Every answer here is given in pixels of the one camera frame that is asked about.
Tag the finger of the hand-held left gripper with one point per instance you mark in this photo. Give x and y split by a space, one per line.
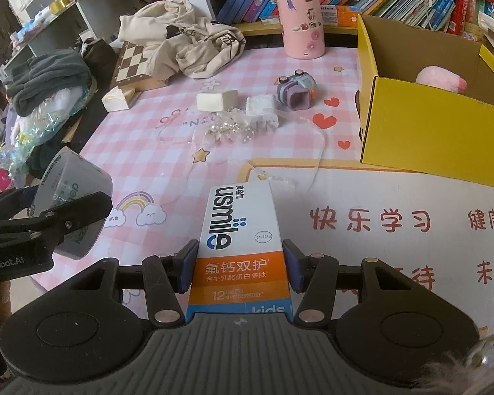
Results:
82 212
8 205

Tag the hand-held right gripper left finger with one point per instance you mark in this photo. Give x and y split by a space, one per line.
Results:
185 267

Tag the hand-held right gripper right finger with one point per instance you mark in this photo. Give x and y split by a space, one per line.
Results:
293 267

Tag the grey adhesive tape roll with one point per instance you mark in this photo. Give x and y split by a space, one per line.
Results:
66 173

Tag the white orange toothpaste box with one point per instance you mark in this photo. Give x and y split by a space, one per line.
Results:
238 230
341 16

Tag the pearl hair clip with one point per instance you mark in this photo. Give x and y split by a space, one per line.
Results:
230 129

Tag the small white package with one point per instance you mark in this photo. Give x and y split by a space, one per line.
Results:
261 109

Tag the cream rectangular block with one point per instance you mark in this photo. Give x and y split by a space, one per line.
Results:
214 101

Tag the yellow cardboard box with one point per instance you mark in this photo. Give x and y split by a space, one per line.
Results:
428 131

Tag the pink plush pig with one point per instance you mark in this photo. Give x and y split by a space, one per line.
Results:
438 77

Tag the pink checkered desktop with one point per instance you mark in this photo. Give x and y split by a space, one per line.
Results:
127 140

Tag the clear plastic bag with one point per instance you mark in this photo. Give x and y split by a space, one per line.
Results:
37 127

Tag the white printed desk mat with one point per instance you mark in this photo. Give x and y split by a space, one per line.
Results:
354 185

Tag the white paper block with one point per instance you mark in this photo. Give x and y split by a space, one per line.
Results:
115 98

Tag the grey cloth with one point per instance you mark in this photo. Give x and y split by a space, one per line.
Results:
45 78

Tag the wooden chessboard box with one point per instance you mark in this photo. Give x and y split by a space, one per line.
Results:
131 66

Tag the black bag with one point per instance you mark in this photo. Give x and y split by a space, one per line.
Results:
98 55

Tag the grey fluffy trim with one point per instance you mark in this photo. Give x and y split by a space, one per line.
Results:
457 374

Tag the beige cloth bag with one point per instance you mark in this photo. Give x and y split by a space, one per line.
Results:
181 37

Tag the pink cylindrical canister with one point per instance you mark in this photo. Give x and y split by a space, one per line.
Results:
300 28

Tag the purple toy camera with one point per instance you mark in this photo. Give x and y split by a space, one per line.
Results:
294 90

